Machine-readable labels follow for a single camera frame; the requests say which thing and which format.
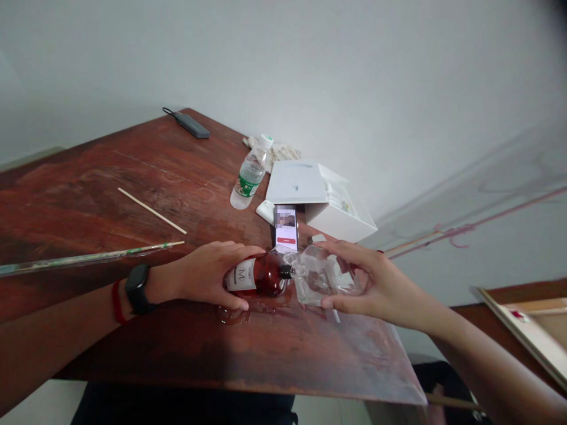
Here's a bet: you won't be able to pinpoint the person's left hand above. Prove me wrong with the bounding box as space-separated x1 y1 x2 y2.
176 240 267 312

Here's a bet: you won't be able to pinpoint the person's right hand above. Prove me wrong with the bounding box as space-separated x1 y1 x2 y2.
316 238 438 332

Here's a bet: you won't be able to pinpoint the bottle of red liquid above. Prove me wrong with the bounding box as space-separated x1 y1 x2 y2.
223 251 296 300

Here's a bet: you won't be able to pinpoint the clear square glass bottle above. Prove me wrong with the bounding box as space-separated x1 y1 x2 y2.
288 244 369 309

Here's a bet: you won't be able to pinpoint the bare wooden chopstick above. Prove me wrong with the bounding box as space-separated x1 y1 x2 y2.
117 187 188 234

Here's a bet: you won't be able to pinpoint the white cardboard box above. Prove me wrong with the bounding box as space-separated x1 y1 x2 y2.
304 162 379 244

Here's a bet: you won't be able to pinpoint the small white device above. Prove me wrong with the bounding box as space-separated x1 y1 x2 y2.
255 200 278 225

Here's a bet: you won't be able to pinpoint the smartphone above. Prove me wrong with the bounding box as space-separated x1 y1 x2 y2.
271 203 303 256

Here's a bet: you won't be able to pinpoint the green label water bottle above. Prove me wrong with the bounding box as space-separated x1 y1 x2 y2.
229 132 273 211

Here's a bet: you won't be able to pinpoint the chopstick in clear wrapper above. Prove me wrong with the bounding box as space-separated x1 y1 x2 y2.
0 240 185 279

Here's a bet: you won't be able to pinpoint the white box lid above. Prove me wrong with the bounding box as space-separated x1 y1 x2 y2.
265 159 330 206

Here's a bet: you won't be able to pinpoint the white cloth gloves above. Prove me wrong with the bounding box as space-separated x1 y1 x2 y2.
240 134 304 163

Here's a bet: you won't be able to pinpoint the wooden frame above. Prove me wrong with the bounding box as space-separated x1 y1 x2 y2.
475 285 567 391

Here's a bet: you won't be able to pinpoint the grey power bank with strap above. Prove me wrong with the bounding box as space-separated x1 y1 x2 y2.
161 106 210 140

